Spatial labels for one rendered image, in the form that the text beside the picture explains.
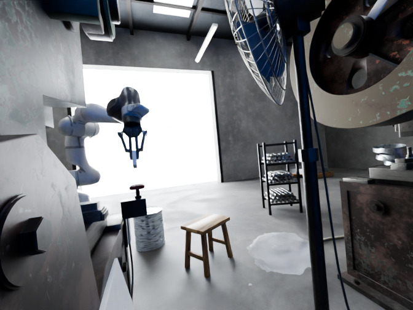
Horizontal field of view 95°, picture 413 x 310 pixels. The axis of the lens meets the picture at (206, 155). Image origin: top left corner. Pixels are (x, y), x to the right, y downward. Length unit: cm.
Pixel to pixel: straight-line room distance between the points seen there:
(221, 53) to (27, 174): 635
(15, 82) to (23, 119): 6
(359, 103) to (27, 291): 115
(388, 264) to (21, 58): 160
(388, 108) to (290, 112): 617
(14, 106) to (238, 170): 566
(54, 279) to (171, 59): 579
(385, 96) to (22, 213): 110
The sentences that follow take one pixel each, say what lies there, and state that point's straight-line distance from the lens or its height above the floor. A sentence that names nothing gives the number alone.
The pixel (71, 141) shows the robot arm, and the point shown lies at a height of 102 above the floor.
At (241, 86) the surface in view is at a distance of 635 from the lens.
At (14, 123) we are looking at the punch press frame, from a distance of 40.
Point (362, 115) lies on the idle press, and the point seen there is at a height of 97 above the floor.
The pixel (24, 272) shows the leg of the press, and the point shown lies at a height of 78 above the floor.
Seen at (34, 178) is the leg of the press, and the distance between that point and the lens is 26.
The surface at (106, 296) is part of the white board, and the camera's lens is 53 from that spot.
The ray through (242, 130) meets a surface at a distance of 600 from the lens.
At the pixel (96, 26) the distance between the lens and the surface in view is 63.
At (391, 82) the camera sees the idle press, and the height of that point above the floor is 107.
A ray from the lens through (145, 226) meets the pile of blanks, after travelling 200.
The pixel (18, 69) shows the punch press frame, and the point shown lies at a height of 102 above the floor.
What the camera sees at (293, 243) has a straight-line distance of 162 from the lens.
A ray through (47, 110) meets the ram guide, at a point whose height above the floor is 104.
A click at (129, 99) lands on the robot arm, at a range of 97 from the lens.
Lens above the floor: 86
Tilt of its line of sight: level
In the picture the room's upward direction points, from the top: 5 degrees counter-clockwise
